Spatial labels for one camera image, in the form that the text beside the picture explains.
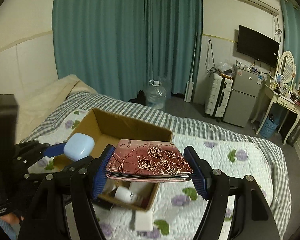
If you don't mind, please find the light blue earbuds case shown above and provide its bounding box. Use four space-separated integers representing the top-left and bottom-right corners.
63 133 95 161

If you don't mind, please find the red rose pattern wallet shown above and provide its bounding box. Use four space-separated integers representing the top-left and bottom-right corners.
106 139 192 183

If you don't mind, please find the white plug charger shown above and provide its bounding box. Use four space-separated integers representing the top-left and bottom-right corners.
130 210 153 232

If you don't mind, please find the white charger adapter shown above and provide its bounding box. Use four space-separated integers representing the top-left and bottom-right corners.
129 181 154 198

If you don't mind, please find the person's left hand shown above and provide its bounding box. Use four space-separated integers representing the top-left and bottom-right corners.
0 213 24 224

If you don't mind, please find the white floral quilt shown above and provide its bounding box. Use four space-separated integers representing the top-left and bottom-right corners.
27 108 276 240

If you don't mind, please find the beige pillow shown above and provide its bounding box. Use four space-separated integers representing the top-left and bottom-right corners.
15 74 97 143

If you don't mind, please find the brown cardboard box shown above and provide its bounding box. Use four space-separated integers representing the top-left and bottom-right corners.
53 107 175 212

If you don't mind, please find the clear water jug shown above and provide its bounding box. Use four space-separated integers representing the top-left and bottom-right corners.
146 79 167 111

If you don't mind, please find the white suitcase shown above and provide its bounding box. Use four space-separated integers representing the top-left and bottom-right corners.
205 73 233 118

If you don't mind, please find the blue waste basket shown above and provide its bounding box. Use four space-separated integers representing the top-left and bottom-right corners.
260 114 279 138

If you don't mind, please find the grey checked bed sheet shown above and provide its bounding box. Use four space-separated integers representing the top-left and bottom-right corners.
27 92 292 236

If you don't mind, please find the grey mini fridge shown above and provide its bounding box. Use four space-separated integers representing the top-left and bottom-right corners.
223 66 261 127

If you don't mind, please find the white dressing table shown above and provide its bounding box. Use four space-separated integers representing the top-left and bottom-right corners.
251 83 300 145

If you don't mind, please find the teal window curtain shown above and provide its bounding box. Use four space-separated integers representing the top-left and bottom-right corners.
52 0 203 101

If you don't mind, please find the oval white mirror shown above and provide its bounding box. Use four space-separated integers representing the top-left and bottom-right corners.
277 50 296 84

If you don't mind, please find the teal side curtain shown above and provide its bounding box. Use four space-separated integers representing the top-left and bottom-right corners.
280 0 300 84

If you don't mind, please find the white mop handle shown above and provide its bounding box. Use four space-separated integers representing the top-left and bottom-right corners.
184 33 198 102

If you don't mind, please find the black wall television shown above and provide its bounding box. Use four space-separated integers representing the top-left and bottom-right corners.
237 25 279 67

